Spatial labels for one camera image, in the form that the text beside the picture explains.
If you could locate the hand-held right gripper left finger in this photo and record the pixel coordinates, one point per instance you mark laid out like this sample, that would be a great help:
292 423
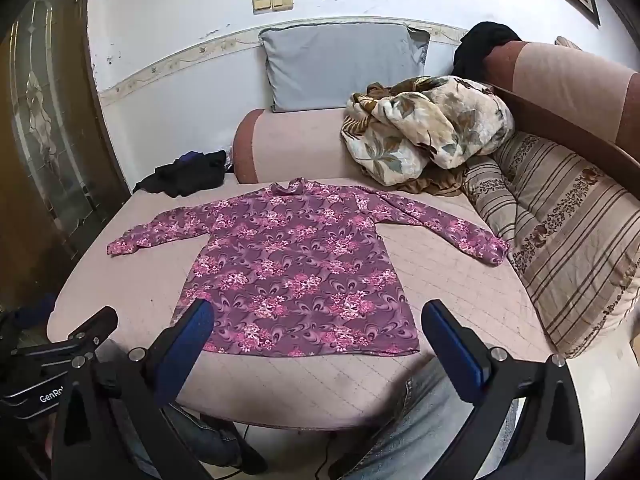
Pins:
186 350

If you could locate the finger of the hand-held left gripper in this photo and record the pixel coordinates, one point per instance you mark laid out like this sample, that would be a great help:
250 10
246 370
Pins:
95 324

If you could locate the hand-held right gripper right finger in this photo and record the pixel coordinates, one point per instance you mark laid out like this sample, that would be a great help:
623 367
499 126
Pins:
452 350

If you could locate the purple floral shirt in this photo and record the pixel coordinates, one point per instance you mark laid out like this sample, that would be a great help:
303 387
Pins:
300 270

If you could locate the black clothes pile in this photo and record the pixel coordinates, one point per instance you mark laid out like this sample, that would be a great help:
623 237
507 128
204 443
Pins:
187 175

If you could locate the dark blue cloth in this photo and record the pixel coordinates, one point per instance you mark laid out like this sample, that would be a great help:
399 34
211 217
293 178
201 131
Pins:
35 310

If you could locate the person's blue jeans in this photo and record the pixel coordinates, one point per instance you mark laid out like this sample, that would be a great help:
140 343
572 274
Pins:
415 435

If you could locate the striped floral cushion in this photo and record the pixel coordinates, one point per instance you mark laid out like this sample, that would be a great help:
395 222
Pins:
565 240

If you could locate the wooden door with glass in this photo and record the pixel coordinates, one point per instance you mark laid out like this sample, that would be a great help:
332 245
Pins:
45 135

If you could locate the cream floral blanket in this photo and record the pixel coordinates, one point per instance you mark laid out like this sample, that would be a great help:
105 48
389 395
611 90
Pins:
430 125

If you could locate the beige checked bedsheet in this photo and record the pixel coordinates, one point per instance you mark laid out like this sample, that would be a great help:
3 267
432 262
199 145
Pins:
290 145

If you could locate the black garment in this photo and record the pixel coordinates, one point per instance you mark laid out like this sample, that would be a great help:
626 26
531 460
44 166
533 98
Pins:
480 50

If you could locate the grey pillow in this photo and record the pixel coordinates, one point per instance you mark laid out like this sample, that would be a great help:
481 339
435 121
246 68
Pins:
340 67

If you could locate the beige light switch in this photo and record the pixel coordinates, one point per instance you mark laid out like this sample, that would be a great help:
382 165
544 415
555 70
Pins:
262 4
283 1

